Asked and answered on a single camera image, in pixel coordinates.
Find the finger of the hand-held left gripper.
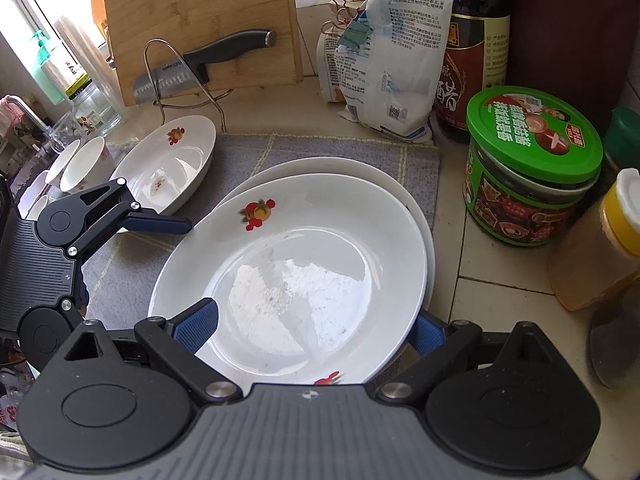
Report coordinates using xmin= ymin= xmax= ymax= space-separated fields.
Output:
xmin=67 ymin=176 xmax=193 ymax=261
xmin=57 ymin=265 xmax=91 ymax=328

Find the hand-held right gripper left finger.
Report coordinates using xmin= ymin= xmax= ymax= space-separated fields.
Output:
xmin=65 ymin=298 xmax=241 ymax=406

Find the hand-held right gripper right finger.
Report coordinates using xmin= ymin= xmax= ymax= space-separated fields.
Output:
xmin=377 ymin=312 xmax=557 ymax=405

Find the white fruit print plate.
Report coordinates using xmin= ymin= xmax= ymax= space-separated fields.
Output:
xmin=210 ymin=156 xmax=437 ymax=311
xmin=109 ymin=115 xmax=218 ymax=235
xmin=147 ymin=174 xmax=428 ymax=388

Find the white floral bowl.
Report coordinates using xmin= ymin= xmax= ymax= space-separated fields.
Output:
xmin=44 ymin=139 xmax=81 ymax=186
xmin=19 ymin=170 xmax=52 ymax=222
xmin=60 ymin=136 xmax=116 ymax=195

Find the grey teal checked mat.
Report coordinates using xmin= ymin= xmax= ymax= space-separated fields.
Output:
xmin=75 ymin=132 xmax=442 ymax=376

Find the clear glass mug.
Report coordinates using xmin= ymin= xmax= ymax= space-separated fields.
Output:
xmin=47 ymin=110 xmax=88 ymax=153

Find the glass jar green lid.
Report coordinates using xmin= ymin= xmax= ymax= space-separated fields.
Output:
xmin=65 ymin=74 xmax=123 ymax=136

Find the tall stack of plastic cups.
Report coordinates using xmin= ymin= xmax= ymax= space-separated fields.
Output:
xmin=80 ymin=25 xmax=126 ymax=108

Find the metal faucet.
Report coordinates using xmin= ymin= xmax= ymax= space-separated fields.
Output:
xmin=0 ymin=94 xmax=51 ymax=131

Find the yellow lidded spice jar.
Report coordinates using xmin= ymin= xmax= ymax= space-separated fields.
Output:
xmin=547 ymin=167 xmax=640 ymax=312

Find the clear bottle red cap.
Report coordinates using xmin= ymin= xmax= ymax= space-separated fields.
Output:
xmin=586 ymin=285 xmax=640 ymax=391

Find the green dish soap bottle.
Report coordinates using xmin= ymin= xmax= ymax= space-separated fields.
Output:
xmin=29 ymin=29 xmax=68 ymax=106

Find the short stack of plastic cups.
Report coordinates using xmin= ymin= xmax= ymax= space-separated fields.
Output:
xmin=54 ymin=15 xmax=93 ymax=81

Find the bamboo cutting board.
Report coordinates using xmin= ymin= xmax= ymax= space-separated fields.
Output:
xmin=102 ymin=0 xmax=305 ymax=107

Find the orange cooking wine jug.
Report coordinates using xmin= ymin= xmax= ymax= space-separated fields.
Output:
xmin=90 ymin=0 xmax=126 ymax=43

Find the green lidded sauce jar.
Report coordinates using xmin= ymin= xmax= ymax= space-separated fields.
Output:
xmin=462 ymin=85 xmax=604 ymax=247

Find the tan printed packet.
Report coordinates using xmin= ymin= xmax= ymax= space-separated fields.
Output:
xmin=316 ymin=30 xmax=351 ymax=103

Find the white printed bag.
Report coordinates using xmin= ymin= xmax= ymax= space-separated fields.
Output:
xmin=332 ymin=0 xmax=456 ymax=143

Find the blue bag clip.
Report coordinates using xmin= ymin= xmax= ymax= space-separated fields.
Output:
xmin=340 ymin=17 xmax=373 ymax=48

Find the dark soy sauce bottle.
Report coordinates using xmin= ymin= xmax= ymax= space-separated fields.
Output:
xmin=432 ymin=0 xmax=511 ymax=143

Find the green capped jar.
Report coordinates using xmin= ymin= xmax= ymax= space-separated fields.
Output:
xmin=602 ymin=106 xmax=640 ymax=171

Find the dark red knife block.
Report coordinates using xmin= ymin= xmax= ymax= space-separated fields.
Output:
xmin=500 ymin=0 xmax=636 ymax=131

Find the metal wire rack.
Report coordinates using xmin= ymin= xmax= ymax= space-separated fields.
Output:
xmin=144 ymin=38 xmax=235 ymax=131

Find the black handled kitchen knife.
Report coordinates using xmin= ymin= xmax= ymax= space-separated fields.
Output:
xmin=132 ymin=29 xmax=278 ymax=106

